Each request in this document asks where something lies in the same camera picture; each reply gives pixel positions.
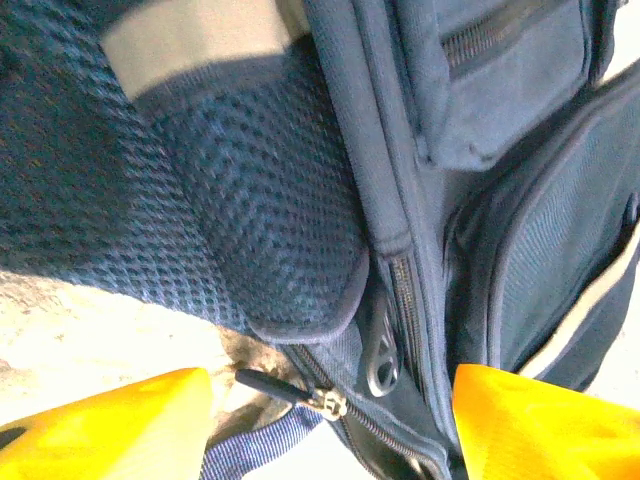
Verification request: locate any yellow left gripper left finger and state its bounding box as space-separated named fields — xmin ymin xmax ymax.
xmin=0 ymin=367 xmax=217 ymax=480

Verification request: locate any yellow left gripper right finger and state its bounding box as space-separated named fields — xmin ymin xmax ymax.
xmin=451 ymin=363 xmax=640 ymax=480

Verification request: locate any navy blue backpack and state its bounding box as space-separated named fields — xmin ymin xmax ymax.
xmin=0 ymin=0 xmax=640 ymax=480

